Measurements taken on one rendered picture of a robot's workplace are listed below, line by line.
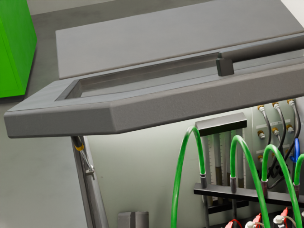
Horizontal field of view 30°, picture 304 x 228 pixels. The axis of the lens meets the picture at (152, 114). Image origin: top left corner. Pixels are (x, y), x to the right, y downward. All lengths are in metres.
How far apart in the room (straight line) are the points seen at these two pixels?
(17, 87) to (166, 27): 2.54
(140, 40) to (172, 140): 0.31
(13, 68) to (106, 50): 2.46
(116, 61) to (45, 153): 2.20
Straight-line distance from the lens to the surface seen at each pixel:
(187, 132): 1.41
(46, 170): 3.59
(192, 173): 1.79
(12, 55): 4.01
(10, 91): 4.18
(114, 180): 1.75
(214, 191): 1.71
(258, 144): 1.78
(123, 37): 1.69
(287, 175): 1.42
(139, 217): 1.24
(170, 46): 1.61
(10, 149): 3.85
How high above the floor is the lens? 2.32
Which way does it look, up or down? 37 degrees down
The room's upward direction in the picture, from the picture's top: 9 degrees counter-clockwise
